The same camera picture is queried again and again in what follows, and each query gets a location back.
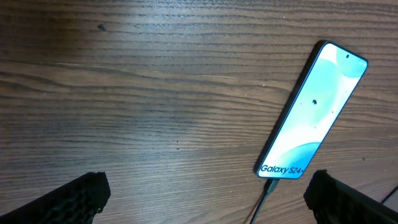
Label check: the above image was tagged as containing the black charging cable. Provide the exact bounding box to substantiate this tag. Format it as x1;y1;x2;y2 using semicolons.
248;178;280;224

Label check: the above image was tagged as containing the blue Galaxy S24+ smartphone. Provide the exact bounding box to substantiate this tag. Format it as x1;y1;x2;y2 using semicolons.
254;40;369;179

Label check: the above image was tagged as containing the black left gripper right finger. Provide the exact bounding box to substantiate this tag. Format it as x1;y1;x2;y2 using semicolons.
303;170;397;224

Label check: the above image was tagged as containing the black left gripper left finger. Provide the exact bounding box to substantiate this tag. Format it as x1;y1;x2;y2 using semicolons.
1;172;111;224

